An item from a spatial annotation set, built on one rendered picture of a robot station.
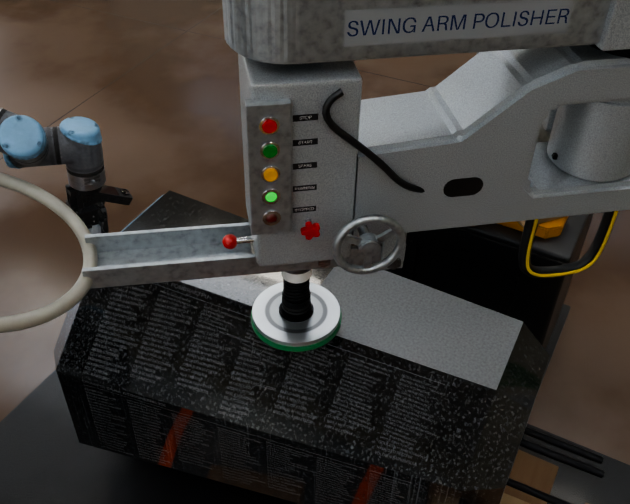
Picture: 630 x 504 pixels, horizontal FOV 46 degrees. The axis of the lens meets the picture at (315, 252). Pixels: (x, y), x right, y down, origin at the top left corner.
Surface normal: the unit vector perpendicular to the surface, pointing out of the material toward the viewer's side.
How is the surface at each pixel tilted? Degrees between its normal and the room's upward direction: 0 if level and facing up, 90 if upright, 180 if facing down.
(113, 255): 1
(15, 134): 54
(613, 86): 90
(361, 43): 90
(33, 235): 0
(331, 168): 90
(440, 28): 90
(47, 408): 0
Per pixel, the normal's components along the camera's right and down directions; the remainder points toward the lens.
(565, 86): 0.18, 0.64
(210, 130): 0.02, -0.76
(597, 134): -0.42, 0.58
